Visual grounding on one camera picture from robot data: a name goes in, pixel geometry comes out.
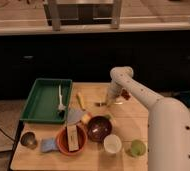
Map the red-brown grapes bunch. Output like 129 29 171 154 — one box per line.
121 89 131 100

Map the light blue cloth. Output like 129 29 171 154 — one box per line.
67 109 84 125

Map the blue sponge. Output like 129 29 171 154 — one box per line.
40 138 58 153

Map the white cup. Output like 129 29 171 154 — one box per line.
103 134 122 155

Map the metal fork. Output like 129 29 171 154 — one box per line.
95 102 123 107

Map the wooden block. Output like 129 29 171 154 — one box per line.
67 125 79 151

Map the green cup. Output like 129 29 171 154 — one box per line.
130 139 146 157

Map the yellow toy food piece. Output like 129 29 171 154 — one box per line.
81 113 92 124

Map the green plastic tray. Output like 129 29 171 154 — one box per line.
20 78 72 124

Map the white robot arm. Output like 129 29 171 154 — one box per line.
106 66 190 171

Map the small metal cup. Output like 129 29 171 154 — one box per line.
20 132 37 149

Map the purple bowl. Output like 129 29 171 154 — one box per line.
87 116 112 142

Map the white frame stand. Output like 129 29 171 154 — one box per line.
43 0 122 31

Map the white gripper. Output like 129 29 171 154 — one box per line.
105 81 122 107

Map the orange bowl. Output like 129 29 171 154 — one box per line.
55 125 88 156

